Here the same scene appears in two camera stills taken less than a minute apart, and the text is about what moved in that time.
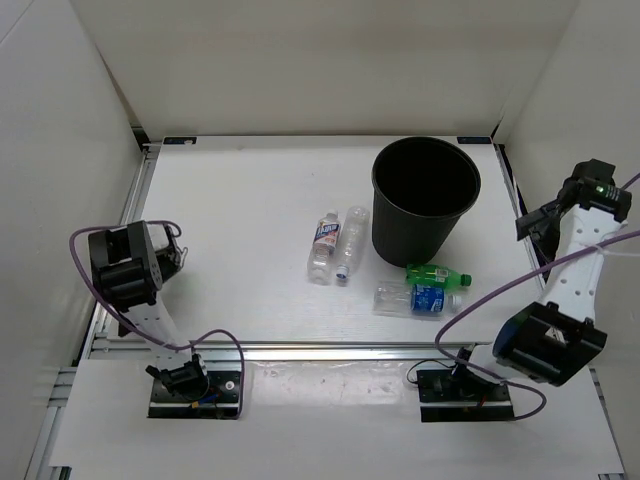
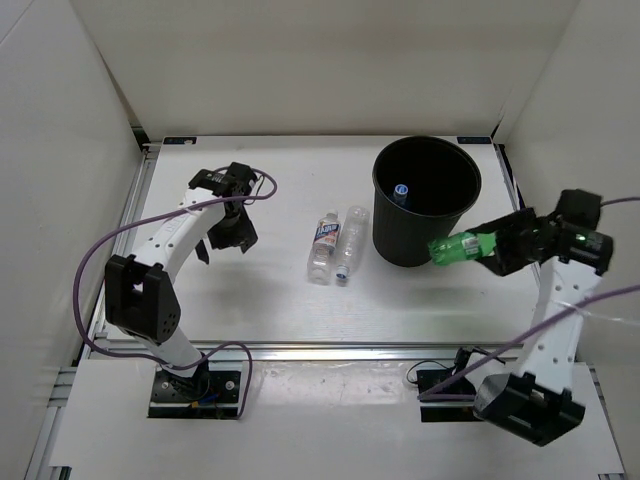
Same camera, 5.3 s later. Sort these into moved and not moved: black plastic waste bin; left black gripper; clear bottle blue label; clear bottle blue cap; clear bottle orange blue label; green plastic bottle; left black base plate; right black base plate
Moved: left black gripper; clear bottle blue label; green plastic bottle
Not moved: clear bottle orange blue label; clear bottle blue cap; black plastic waste bin; left black base plate; right black base plate
